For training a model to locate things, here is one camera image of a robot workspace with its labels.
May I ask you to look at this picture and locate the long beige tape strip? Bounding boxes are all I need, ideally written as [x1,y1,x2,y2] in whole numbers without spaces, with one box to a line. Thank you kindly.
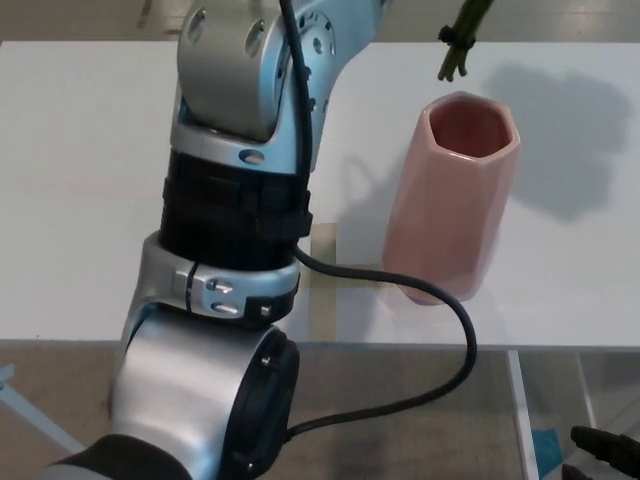
[308,221,340,344]

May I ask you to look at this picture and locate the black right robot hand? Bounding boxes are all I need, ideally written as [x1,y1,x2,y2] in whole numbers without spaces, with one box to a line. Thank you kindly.
[561,424,640,480]

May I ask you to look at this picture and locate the white table leg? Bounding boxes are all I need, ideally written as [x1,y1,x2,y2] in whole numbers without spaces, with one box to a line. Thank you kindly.
[573,351,600,432]
[506,349,544,480]

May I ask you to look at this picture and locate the pink faceted ceramic vase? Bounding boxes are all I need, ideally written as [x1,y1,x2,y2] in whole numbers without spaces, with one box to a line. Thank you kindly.
[381,90,524,305]

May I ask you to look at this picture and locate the blue floor tape patch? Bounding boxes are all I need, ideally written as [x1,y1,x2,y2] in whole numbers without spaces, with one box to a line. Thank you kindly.
[531,427,565,480]

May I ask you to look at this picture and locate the pink artificial rose bouquet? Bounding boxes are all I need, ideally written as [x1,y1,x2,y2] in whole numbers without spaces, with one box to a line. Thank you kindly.
[436,0,497,83]

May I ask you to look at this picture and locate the pale blue diagonal frame bar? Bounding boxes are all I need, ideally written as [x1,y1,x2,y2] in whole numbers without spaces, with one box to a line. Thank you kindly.
[0,363,87,452]

